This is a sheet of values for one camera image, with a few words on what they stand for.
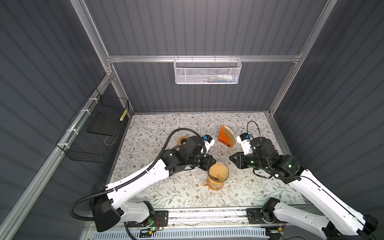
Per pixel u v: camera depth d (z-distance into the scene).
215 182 0.73
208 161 0.60
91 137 0.72
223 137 0.96
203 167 0.61
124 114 0.84
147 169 0.46
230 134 0.97
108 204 0.39
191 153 0.54
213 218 0.75
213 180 0.72
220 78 0.92
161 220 0.72
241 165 0.59
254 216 0.72
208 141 0.62
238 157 0.59
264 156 0.50
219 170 0.77
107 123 0.74
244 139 0.61
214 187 0.83
